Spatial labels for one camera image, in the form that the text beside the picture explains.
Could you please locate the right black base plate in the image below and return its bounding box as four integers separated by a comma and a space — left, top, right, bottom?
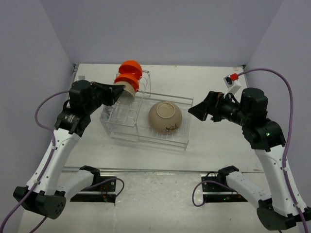
201, 171, 247, 203

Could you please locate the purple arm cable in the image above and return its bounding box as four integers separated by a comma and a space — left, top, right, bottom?
191, 68, 309, 233
2, 90, 125, 233

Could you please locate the large beige ceramic bowl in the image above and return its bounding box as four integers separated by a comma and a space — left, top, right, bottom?
148, 101, 183, 134

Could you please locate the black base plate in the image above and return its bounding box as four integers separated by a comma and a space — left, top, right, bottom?
201, 171, 247, 203
70, 180, 117, 203

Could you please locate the white wire dish rack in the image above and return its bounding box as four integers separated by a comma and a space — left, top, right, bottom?
100, 70, 193, 149

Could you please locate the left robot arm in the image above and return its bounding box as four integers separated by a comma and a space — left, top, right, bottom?
13, 80, 125, 219

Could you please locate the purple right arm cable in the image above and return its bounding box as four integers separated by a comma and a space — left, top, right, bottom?
191, 68, 309, 233

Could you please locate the orange plastic bowl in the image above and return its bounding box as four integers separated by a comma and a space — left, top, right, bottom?
119, 60, 142, 80
114, 73, 139, 92

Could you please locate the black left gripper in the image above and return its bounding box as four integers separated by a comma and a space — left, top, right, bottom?
85, 81, 125, 114

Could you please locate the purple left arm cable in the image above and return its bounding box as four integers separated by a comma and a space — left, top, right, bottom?
2, 90, 125, 233

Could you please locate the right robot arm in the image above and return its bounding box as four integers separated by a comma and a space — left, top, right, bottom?
188, 88, 311, 232

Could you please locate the orange plastic bowl front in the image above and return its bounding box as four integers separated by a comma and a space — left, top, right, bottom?
114, 73, 139, 92

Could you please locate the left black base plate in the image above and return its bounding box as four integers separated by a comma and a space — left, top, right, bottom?
70, 180, 117, 203

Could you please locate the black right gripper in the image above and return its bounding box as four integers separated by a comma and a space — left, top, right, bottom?
189, 90, 251, 126

